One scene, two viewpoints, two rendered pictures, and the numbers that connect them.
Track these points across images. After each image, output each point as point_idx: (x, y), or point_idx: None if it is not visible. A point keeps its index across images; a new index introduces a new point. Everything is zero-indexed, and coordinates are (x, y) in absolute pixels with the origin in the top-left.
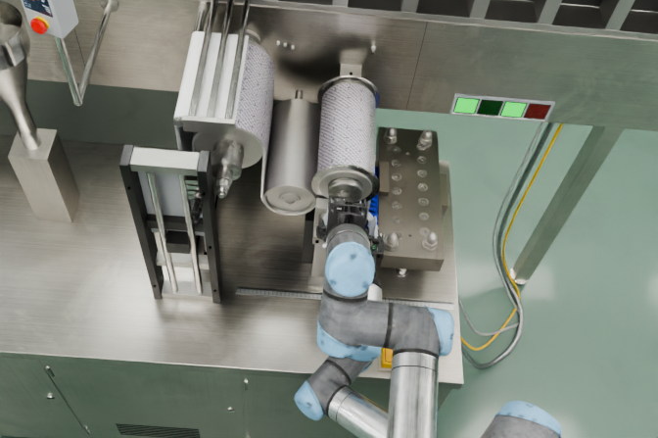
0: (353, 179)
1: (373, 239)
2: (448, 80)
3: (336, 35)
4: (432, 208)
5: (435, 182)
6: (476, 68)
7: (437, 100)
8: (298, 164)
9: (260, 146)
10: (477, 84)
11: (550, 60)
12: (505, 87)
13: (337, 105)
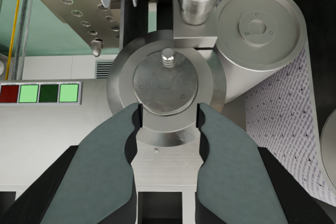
0: (152, 112)
1: None
2: (87, 119)
3: (188, 159)
4: None
5: (67, 18)
6: (67, 137)
7: (94, 93)
8: (237, 83)
9: (326, 170)
10: (63, 117)
11: (9, 153)
12: (40, 117)
13: None
